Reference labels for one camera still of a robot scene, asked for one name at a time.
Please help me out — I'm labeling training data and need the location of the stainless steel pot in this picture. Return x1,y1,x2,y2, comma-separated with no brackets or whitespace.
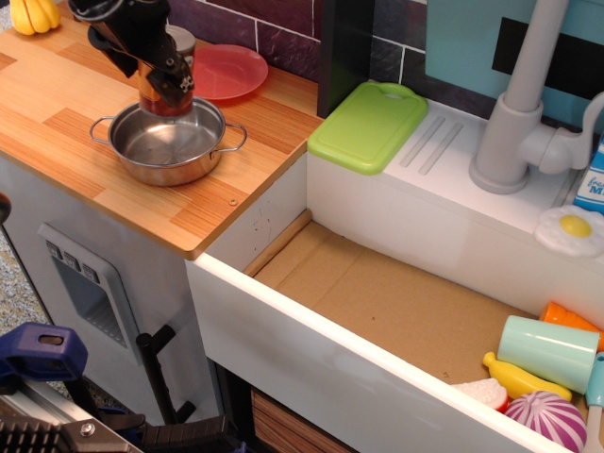
89,97,248,187

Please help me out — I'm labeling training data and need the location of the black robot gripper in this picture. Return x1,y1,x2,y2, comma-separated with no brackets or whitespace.
67,0,194,107

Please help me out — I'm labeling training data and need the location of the cardboard sheet in sink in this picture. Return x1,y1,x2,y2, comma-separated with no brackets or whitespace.
244,222,523,385

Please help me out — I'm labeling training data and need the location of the grey toy faucet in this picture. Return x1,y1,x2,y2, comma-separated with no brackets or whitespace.
469,0,603,194

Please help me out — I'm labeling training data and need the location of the yellow toy banana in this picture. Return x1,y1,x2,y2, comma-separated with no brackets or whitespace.
482,352,573,401

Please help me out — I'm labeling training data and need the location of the blue toy milk carton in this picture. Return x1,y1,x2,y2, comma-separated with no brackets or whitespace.
574,139,604,214

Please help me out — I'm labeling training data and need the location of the teal toy utensil handle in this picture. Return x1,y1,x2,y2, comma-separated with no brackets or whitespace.
583,352,603,453

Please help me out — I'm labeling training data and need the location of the mint green plastic cup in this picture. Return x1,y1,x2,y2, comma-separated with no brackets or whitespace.
496,315,599,394

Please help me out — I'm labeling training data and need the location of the yellow toy bell pepper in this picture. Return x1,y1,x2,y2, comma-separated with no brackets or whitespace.
9,0,61,36

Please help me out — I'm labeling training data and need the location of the blue clamp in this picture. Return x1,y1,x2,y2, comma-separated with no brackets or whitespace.
1,322,88,385

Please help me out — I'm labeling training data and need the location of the orange plastic cup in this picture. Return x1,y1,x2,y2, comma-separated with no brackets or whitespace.
539,301,603,352

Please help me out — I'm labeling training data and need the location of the orange labelled toy can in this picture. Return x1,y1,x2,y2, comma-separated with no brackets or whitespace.
138,25,196,117

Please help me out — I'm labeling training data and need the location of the grey toy oven panel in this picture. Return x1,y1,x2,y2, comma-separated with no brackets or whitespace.
38,224,141,365

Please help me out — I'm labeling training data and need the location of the purple toy onion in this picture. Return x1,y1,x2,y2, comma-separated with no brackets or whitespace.
504,391,587,452

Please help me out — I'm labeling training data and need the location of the black cabinet door handle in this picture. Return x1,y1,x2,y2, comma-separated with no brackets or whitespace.
136,325,195,425

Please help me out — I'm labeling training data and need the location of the red plastic plate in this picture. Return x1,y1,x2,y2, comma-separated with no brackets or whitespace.
193,44,269,100

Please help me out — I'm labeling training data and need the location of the white red toy slice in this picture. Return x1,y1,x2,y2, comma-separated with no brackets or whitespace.
452,377,509,413

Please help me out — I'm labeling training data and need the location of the toy fried egg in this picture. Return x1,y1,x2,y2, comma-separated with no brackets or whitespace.
533,205,603,258

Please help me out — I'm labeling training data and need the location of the green plastic cutting board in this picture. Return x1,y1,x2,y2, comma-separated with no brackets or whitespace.
308,81,428,176

